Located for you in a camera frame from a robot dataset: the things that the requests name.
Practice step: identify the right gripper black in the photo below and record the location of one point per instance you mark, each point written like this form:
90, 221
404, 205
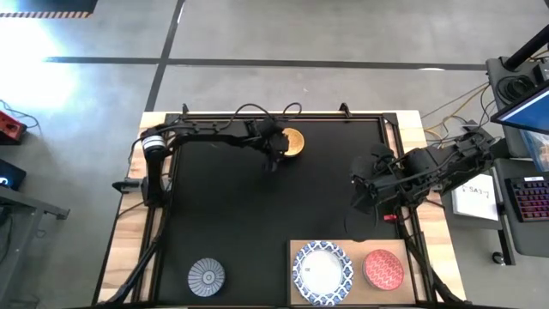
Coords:
392, 182

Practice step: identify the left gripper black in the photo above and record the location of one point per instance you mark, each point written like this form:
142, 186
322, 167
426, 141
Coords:
268, 137

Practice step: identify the yellow bowl blue outside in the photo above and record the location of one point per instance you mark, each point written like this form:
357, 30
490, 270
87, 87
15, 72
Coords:
296, 141

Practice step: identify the red white patterned bowl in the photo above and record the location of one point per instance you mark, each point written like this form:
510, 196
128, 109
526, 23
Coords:
383, 269

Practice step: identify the blue white patterned plate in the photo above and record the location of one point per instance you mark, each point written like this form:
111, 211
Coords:
321, 272

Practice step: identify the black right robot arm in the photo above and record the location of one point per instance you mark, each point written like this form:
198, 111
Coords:
450, 163

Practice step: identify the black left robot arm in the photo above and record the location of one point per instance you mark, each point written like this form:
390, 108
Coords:
206, 137

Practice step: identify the wooden shelf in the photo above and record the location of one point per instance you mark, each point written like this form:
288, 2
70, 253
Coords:
356, 257

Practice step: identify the red tag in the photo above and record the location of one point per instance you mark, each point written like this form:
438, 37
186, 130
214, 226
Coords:
390, 217

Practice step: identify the black table clamp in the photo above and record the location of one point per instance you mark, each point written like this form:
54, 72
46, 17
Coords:
185, 109
344, 109
126, 186

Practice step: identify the black table mat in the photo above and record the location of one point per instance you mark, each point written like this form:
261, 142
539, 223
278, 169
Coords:
236, 214

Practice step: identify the white paper sign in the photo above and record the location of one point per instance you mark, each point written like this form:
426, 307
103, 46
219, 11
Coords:
476, 197

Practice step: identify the blue grey striped bowl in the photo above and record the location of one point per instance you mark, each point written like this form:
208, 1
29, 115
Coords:
206, 276

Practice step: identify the black backlit keyboard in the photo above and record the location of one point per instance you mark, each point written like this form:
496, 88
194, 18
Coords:
529, 199

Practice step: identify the grey equipment cart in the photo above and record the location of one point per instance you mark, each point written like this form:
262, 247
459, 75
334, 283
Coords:
527, 240

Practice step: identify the computer monitor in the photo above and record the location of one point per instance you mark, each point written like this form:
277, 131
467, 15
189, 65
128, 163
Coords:
525, 111

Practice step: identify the black pole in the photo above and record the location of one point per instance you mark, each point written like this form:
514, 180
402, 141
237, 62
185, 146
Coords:
527, 47

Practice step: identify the hazard striped floor mat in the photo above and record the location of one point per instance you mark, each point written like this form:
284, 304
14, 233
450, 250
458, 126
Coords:
47, 6

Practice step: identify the red box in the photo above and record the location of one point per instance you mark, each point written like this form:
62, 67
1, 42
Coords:
10, 126

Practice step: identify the black device with light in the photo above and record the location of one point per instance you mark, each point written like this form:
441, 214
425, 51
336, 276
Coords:
10, 173

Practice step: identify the black aluminium table frame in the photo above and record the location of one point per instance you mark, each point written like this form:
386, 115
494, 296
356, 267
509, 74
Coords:
321, 116

